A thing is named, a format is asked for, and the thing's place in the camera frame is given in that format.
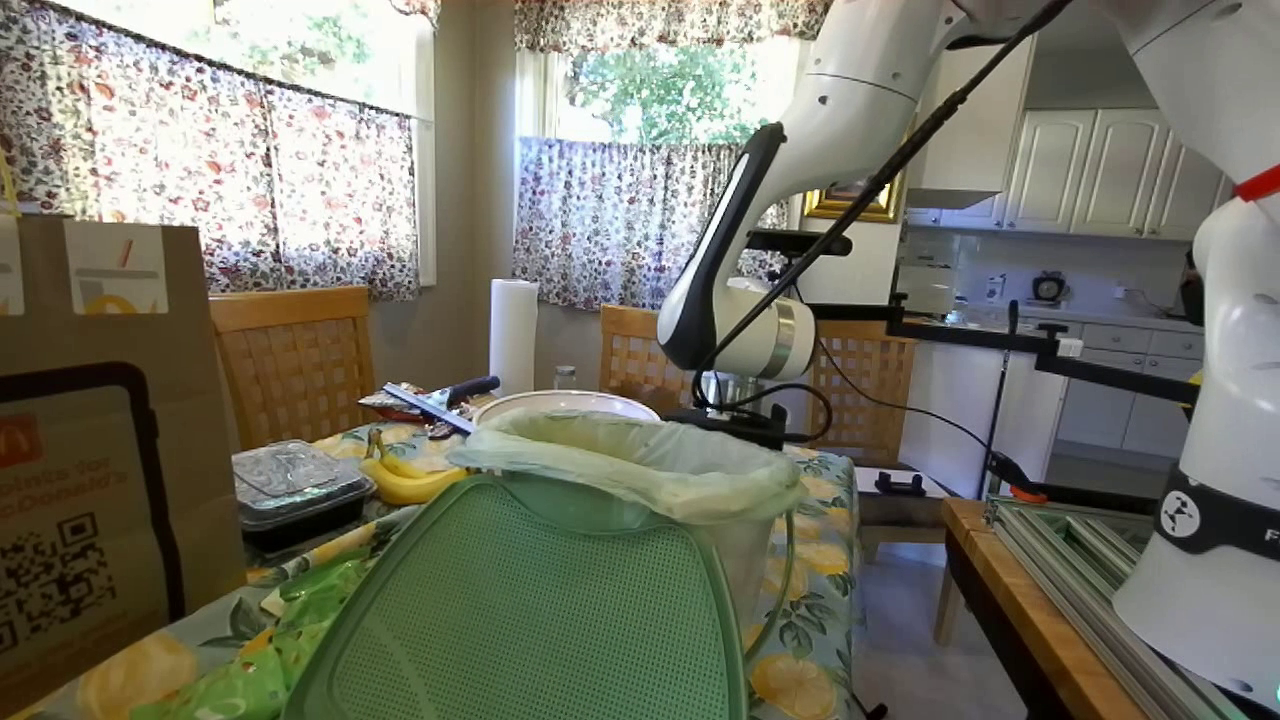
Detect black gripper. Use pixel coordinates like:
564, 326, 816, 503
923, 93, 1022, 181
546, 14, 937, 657
673, 396, 791, 452

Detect white bin with green liner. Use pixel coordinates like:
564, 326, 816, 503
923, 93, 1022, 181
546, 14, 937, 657
443, 402, 812, 643

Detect green plastic bin lid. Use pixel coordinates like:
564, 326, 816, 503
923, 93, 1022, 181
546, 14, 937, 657
279, 470, 751, 720

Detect wooden lattice-back chair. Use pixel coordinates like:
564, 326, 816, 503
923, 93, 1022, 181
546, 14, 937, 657
595, 305, 705, 415
212, 284, 380, 456

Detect lemon print tablecloth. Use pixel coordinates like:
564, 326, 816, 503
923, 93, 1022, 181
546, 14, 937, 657
12, 415, 863, 720

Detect white plate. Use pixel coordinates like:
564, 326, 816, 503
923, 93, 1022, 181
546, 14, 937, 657
477, 384, 664, 433

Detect small black device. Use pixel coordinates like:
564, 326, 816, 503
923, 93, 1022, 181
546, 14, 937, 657
874, 467, 932, 499

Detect narrow floral cafe curtain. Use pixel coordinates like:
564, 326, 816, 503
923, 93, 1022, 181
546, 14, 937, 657
508, 133, 751, 323

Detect white paper towel roll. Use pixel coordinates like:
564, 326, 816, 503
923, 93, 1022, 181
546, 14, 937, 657
484, 277, 546, 393

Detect yellow banana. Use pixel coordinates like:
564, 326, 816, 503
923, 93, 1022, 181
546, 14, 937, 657
362, 445, 472, 509

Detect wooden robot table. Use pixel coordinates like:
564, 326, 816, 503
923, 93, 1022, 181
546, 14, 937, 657
941, 497, 1153, 720

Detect white lower kitchen cabinets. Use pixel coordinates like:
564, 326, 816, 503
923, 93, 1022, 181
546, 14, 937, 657
1052, 317, 1192, 465

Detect white kitchen cabinets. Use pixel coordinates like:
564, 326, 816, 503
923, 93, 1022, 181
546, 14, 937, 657
1052, 317, 1192, 465
1003, 108, 1236, 242

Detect aluminium mounting rails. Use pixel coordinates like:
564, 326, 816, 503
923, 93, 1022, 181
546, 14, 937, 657
991, 497, 1251, 720

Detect white range hood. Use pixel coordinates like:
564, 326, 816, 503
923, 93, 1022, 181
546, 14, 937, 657
904, 32, 1052, 213

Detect floral window valance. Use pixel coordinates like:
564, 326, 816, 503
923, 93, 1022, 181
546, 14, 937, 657
513, 0, 838, 54

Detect white upper kitchen cabinets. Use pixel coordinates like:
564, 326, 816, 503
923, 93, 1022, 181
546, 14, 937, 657
1003, 108, 1236, 242

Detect black tray with foil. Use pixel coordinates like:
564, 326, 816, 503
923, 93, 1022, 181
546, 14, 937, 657
228, 436, 375, 544

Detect green plastic bag pack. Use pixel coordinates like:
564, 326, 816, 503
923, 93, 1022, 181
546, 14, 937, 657
157, 554, 374, 720

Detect wide floral cafe curtain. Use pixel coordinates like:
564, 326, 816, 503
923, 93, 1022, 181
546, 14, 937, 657
0, 0, 423, 300

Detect brown paper bag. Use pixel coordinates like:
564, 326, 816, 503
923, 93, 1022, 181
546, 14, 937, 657
0, 213, 254, 717

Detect black bar camera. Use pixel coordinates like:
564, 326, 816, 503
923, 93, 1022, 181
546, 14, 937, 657
745, 224, 856, 260

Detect gold picture frame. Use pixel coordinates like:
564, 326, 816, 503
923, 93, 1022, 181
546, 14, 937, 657
795, 173, 913, 226

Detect thin black camera cable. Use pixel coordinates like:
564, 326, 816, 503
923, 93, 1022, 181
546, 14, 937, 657
809, 323, 1165, 517

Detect black handled knife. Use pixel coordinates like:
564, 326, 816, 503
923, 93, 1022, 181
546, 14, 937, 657
355, 373, 508, 438

